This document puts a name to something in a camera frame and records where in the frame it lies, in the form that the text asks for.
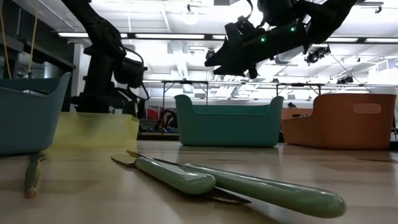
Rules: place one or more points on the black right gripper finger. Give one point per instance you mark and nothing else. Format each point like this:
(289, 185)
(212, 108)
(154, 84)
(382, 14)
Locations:
(227, 57)
(236, 70)

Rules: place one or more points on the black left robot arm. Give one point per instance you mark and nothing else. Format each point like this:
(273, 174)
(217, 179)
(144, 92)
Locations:
(99, 77)

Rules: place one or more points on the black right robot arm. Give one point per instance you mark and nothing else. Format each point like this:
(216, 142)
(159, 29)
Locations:
(323, 18)

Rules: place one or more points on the black ceiling spotlight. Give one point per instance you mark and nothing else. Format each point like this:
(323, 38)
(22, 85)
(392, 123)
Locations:
(317, 55)
(345, 80)
(211, 55)

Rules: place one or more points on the white round ceiling lamp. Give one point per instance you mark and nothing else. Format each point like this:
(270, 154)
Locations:
(183, 17)

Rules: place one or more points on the green plastic bin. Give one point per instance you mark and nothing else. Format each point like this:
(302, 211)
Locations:
(230, 130)

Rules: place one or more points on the red black equipment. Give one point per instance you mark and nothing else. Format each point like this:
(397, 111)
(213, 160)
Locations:
(164, 121)

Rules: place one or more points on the orange plastic bin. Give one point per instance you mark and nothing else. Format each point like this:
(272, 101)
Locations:
(342, 130)

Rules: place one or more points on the yellow plastic bin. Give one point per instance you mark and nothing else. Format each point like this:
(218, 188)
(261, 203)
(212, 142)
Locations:
(99, 130)

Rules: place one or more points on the black tripod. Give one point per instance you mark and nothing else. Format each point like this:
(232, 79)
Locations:
(395, 130)

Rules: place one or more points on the grey desk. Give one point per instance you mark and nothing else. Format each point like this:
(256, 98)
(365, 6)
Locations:
(46, 54)

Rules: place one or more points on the blue plastic bin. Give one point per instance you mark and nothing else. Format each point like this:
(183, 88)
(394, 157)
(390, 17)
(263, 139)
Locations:
(28, 124)

